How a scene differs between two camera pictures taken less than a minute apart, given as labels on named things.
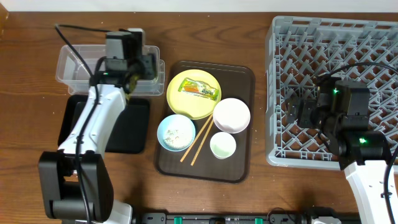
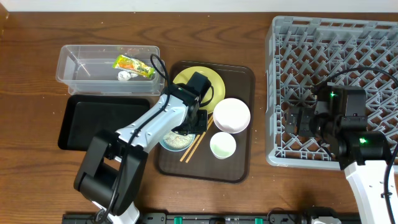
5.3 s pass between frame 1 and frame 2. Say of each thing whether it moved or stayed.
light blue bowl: stayed
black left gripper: moved
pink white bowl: stayed
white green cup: stayed
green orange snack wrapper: moved
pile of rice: stayed
